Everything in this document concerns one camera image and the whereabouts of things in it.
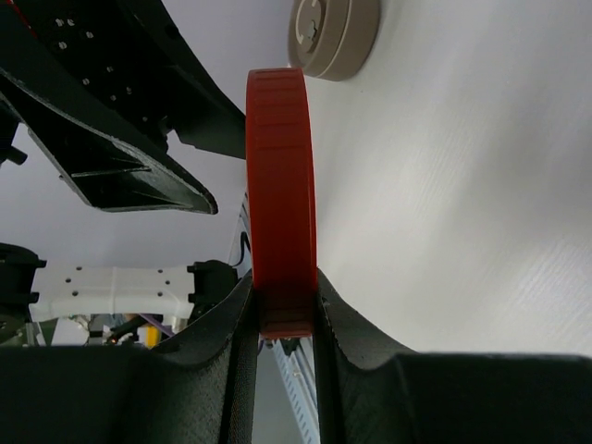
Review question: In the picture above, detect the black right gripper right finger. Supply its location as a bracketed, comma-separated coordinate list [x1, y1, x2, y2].
[314, 276, 591, 443]

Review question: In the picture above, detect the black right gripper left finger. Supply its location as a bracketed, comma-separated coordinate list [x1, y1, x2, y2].
[1, 277, 254, 443]

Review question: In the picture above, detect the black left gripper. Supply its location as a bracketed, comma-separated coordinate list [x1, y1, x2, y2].
[1, 1, 245, 214]

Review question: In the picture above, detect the red round lid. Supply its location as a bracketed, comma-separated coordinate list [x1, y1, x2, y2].
[245, 68, 318, 339]

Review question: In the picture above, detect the taupe round lid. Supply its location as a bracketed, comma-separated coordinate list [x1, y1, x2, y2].
[288, 0, 381, 81]

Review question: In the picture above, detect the slotted cable duct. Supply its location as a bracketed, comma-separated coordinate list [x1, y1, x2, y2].
[272, 337, 320, 444]

